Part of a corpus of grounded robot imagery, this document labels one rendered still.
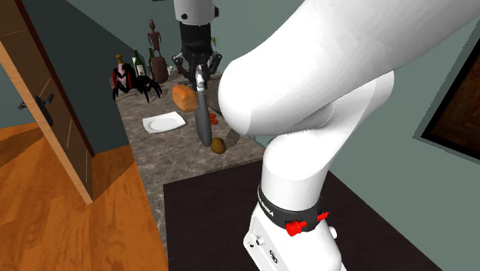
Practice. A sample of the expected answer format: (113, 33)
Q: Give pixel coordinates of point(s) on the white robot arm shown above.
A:
(322, 75)

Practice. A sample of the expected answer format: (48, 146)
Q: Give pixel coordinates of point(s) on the black spider figure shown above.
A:
(147, 84)

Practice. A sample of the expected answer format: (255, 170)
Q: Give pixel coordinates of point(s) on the orange bread loaf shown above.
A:
(184, 98)

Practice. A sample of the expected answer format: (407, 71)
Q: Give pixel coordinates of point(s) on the dark robot stand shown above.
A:
(210, 225)

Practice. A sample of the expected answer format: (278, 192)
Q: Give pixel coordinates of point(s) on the small red thing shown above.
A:
(213, 119)

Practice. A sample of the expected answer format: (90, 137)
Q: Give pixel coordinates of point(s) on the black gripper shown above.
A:
(195, 37)

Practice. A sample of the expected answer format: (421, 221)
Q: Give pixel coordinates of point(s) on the black framed wall picture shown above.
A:
(459, 109)

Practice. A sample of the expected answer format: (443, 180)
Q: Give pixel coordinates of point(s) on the red and black figure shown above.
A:
(122, 78)

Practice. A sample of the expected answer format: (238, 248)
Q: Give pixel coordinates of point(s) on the white square plate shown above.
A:
(163, 122)

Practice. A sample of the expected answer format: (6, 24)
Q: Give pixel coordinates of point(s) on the brown wooden statue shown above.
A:
(159, 67)

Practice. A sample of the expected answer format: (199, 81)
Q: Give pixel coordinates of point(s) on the green wine bottle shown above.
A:
(140, 66)
(151, 63)

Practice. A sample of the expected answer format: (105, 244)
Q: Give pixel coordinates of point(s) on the brown kiwi fruit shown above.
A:
(218, 146)

